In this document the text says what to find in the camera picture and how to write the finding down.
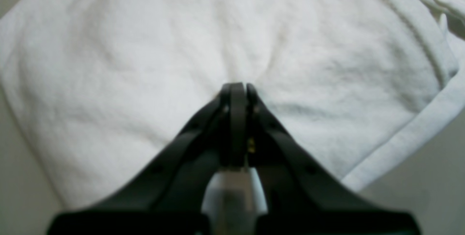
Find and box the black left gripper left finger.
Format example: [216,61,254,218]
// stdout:
[48,83,247,235]

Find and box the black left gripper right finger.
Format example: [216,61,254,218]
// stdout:
[246,83,421,235]

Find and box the white printed T-shirt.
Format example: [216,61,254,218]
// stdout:
[1,0,464,209]

